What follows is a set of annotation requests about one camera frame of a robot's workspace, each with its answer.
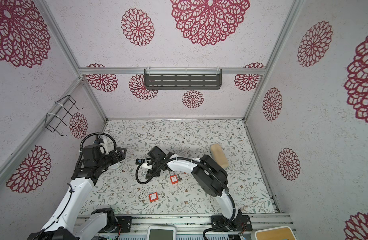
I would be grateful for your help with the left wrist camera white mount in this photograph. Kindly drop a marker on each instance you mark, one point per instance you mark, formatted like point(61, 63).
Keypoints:
point(102, 142)

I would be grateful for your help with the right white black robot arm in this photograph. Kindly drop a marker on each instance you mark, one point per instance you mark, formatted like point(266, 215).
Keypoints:
point(210, 176)

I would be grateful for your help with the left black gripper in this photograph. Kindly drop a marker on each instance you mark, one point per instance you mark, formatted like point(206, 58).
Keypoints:
point(121, 155)

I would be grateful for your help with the dark grey wall shelf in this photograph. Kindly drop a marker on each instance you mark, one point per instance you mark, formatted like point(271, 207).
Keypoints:
point(183, 80)

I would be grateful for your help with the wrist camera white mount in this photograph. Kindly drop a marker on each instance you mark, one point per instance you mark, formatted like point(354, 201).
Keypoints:
point(145, 163)
point(102, 142)

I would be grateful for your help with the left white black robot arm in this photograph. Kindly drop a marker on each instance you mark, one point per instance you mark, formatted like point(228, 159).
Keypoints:
point(61, 225)

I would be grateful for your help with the wooden topped white box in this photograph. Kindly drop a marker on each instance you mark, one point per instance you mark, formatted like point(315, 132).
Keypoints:
point(277, 233)

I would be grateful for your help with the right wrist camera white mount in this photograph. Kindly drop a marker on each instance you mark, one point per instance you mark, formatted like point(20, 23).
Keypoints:
point(145, 163)

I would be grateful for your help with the white tablet device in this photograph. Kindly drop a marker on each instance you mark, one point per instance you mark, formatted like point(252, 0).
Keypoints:
point(161, 232)

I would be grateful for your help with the red padlock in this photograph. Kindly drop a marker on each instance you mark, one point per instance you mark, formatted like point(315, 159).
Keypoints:
point(175, 179)
point(149, 198)

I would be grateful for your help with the black wire wall basket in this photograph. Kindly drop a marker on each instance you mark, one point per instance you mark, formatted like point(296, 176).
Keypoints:
point(54, 120)

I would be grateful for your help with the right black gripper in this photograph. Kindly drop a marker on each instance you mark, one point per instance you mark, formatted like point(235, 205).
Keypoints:
point(149, 172)

